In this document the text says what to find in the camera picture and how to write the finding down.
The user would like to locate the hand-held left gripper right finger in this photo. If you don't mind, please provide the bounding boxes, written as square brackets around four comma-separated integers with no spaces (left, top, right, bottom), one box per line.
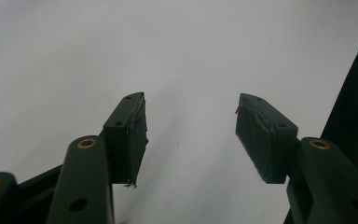
[235,92,358,224]

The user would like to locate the black metal stand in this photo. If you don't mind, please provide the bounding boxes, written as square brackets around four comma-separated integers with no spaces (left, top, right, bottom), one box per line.
[321,32,358,175]

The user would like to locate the white table mat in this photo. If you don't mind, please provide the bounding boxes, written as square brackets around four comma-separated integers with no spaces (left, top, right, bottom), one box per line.
[0,0,358,224]

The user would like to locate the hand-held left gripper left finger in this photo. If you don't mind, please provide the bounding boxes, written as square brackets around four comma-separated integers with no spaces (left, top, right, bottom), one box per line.
[46,91,149,224]

